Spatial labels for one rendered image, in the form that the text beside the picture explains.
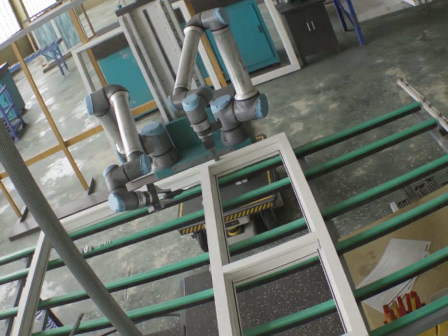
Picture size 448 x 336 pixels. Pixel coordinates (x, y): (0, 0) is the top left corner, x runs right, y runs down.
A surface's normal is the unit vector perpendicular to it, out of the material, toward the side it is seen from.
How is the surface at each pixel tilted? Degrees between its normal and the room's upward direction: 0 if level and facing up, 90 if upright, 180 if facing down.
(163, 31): 90
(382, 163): 0
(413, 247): 0
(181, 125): 90
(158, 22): 90
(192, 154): 0
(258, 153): 90
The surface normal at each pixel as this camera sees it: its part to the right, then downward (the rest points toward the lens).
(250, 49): 0.07, 0.47
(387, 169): -0.36, -0.81
